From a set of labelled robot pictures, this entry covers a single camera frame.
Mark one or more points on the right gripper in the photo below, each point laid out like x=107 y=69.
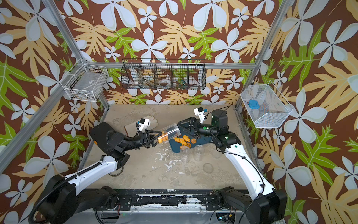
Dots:
x=198 y=129

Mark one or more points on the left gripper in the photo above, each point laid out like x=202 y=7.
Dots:
x=144 y=139

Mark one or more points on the clear cookie jar back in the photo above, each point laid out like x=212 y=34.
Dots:
x=168 y=133

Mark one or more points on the clear cookie jar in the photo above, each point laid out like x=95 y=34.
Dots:
x=168 y=133
x=198 y=152
x=185 y=154

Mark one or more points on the clear jar lid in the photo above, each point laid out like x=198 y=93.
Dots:
x=208 y=168
x=216 y=154

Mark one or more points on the clear cookie jar front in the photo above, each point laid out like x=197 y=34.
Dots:
x=185 y=154

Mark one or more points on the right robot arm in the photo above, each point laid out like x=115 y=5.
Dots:
x=263 y=204

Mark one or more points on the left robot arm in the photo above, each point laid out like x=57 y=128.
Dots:
x=65 y=196

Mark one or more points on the orange cookies on tray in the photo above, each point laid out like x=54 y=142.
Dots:
x=185 y=141

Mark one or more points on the teal plastic tray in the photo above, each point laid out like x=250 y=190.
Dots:
x=200 y=141

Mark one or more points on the black hard case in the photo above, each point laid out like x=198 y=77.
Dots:
x=99 y=135

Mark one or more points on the blue object in basket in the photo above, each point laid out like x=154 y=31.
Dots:
x=253 y=104

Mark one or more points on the white mesh basket right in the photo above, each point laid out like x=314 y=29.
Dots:
x=274 y=107

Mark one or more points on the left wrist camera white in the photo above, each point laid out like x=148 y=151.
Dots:
x=143 y=124

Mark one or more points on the black wire basket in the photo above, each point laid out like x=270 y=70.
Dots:
x=167 y=74

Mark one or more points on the white wire basket left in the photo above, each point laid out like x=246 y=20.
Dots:
x=85 y=81

